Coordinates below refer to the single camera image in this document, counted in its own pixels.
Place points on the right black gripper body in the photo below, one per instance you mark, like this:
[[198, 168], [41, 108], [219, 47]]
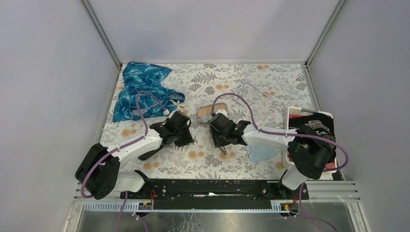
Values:
[[219, 138]]

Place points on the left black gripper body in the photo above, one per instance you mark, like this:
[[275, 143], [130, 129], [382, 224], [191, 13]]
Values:
[[180, 133]]

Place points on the brown sunglasses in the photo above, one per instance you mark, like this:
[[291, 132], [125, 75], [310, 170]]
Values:
[[223, 150]]

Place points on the flag pattern glasses case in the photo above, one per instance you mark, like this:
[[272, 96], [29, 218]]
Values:
[[205, 111]]

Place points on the black glasses case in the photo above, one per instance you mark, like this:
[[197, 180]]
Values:
[[149, 154]]

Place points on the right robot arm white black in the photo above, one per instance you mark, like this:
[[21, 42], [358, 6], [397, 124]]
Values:
[[309, 152]]

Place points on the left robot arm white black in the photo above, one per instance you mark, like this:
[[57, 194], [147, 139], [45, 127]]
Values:
[[100, 171]]

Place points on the large light blue cloth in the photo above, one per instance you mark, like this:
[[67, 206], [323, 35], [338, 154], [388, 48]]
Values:
[[260, 153]]

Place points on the blue patterned fabric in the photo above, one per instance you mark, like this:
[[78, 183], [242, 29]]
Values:
[[142, 86]]

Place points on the white storage bin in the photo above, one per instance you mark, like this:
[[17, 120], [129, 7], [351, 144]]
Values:
[[332, 163]]

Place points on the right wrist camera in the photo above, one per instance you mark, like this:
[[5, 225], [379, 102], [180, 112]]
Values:
[[221, 111]]

